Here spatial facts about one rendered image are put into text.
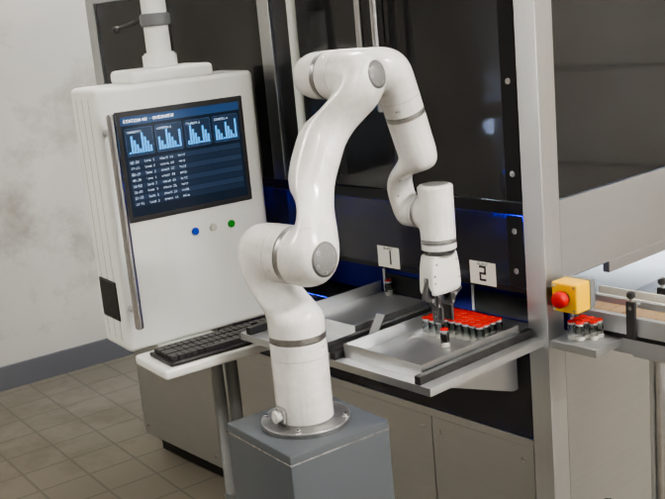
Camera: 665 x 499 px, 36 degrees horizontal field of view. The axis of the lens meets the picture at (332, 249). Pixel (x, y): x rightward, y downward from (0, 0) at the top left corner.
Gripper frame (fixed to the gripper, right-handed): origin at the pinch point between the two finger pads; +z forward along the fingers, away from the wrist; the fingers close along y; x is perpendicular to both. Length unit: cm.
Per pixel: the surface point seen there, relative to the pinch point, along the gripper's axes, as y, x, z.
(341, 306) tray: -8.8, -47.9, 8.6
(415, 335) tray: -2.1, -12.4, 8.6
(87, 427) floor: -14, -236, 97
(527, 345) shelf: -12.4, 15.2, 8.8
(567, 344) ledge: -18.2, 22.4, 8.8
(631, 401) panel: -53, 17, 36
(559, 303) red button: -14.5, 23.4, -2.3
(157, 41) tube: 14, -90, -69
